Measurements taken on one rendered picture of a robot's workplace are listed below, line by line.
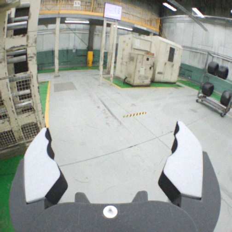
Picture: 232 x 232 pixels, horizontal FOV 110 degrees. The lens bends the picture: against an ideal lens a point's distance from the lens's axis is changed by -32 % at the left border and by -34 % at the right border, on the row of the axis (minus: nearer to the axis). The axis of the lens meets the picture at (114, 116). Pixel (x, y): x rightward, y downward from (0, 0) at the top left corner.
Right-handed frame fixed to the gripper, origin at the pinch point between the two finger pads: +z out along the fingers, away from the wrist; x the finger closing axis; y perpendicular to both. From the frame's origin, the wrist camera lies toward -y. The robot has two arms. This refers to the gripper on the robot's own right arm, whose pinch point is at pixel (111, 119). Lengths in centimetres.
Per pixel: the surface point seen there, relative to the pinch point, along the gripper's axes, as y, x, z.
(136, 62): 28, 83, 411
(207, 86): 80, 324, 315
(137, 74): 71, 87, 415
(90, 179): 104, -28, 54
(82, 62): 46, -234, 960
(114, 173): 107, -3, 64
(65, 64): 34, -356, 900
